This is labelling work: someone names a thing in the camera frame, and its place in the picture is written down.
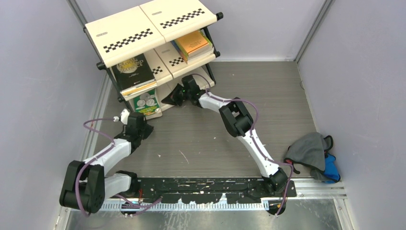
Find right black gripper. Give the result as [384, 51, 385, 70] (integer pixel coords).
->
[161, 84, 191, 108]

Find dark green spine book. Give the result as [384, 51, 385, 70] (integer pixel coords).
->
[130, 89, 162, 120]

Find yellow book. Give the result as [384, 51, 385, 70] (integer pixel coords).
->
[120, 81, 158, 97]

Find black Moon Sixpence book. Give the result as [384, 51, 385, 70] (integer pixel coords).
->
[110, 54, 155, 93]

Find light green spine book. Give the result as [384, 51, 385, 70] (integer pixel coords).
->
[171, 30, 214, 63]

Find cream three-tier shelf rack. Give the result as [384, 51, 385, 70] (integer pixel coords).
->
[84, 0, 224, 111]

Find orange spine book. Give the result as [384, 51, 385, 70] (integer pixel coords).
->
[174, 30, 212, 58]

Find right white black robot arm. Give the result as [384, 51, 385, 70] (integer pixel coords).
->
[161, 74, 290, 197]

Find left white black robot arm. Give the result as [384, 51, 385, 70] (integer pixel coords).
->
[59, 109, 154, 216]

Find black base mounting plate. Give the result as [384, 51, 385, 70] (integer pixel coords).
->
[117, 178, 297, 215]

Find red black scissors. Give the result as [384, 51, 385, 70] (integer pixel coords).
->
[284, 158, 301, 174]

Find grey cloth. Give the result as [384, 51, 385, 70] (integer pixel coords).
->
[284, 132, 333, 182]

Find blue cloth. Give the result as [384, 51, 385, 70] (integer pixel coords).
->
[324, 153, 341, 184]

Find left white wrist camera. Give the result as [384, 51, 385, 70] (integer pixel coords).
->
[113, 109, 130, 125]

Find aluminium rail frame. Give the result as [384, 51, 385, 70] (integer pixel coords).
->
[55, 178, 354, 230]

